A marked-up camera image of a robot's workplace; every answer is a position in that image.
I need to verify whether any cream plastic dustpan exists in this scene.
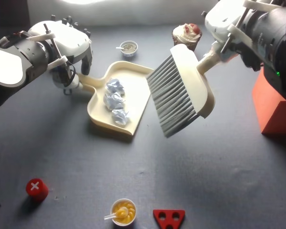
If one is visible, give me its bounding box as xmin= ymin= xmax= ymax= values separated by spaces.
xmin=77 ymin=61 xmax=154 ymax=143

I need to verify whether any black wrist camera white bracket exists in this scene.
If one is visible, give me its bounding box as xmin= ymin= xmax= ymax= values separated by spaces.
xmin=238 ymin=42 xmax=264 ymax=72

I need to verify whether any red triangle block with holes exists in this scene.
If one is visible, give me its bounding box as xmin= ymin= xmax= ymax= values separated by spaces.
xmin=152 ymin=209 xmax=186 ymax=229

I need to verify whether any white cup green food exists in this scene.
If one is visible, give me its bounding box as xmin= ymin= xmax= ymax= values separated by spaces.
xmin=116 ymin=40 xmax=138 ymax=59

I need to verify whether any red cylinder white cross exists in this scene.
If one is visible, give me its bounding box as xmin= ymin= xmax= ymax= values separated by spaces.
xmin=25 ymin=178 xmax=49 ymax=201

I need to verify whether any orange cube box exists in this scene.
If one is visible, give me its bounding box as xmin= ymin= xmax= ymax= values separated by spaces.
xmin=252 ymin=70 xmax=286 ymax=135

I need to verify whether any white paper ball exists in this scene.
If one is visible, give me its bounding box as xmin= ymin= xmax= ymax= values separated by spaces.
xmin=111 ymin=108 xmax=131 ymax=125
xmin=103 ymin=92 xmax=126 ymax=110
xmin=105 ymin=78 xmax=125 ymax=96

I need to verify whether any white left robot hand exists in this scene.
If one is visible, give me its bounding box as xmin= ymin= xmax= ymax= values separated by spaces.
xmin=27 ymin=14 xmax=94 ymax=95

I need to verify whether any white cup yellow food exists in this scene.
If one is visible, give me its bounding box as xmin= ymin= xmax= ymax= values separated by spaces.
xmin=103 ymin=198 xmax=136 ymax=226

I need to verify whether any white cloth sheet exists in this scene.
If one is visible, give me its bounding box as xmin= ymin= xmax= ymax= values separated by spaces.
xmin=28 ymin=0 xmax=224 ymax=27

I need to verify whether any toy cupcake with hearts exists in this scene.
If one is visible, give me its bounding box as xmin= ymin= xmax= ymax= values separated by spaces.
xmin=172 ymin=23 xmax=203 ymax=52

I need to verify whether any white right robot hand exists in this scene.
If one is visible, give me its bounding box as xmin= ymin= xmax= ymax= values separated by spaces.
xmin=201 ymin=0 xmax=247 ymax=64

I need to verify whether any grey table cloth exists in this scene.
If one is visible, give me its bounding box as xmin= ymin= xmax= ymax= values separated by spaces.
xmin=0 ymin=22 xmax=286 ymax=229

